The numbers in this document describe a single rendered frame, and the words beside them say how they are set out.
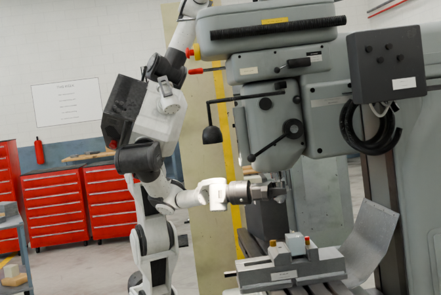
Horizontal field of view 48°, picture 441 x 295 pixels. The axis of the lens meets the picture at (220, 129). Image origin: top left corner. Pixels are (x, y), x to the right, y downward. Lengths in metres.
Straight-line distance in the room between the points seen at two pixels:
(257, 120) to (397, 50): 0.50
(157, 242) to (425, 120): 1.21
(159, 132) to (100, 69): 9.06
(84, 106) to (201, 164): 7.57
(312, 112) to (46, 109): 9.63
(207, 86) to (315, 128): 1.87
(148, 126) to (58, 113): 9.18
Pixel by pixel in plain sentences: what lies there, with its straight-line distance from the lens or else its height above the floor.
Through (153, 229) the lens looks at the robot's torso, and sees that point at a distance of 2.25.
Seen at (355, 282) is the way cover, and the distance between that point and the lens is 1.84.
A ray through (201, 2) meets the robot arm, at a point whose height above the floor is 1.98.
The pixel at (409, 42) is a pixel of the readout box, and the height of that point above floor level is 1.67.
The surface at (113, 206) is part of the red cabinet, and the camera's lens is 6.42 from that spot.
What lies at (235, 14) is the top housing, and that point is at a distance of 1.68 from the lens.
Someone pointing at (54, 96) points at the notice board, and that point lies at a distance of 11.05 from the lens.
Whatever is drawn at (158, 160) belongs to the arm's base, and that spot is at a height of 1.39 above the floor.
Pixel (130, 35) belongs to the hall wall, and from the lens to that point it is 10.91.
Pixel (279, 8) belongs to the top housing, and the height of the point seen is 1.86.
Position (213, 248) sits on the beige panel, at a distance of 3.63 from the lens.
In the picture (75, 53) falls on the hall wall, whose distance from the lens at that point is 11.02.
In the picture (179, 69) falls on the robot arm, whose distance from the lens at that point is 2.07.
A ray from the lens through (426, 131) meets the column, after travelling 1.79.
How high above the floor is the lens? 1.57
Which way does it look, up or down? 3 degrees down
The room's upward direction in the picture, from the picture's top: 7 degrees counter-clockwise
